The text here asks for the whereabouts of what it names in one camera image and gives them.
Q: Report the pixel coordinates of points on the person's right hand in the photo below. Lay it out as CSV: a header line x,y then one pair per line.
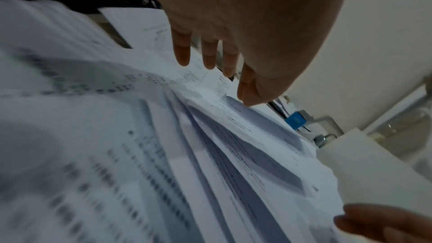
x,y
388,226

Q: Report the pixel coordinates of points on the person's left hand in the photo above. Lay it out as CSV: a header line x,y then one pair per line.
x,y
253,17

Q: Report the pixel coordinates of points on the pile of printed papers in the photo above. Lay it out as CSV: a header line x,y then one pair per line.
x,y
135,143

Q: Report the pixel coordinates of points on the grey panel with yellow note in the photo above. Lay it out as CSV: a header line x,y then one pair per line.
x,y
405,130

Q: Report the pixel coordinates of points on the small blue box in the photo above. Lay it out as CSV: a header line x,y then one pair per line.
x,y
295,121

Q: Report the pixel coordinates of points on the grey metal bracket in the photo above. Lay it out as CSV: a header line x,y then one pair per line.
x,y
329,120

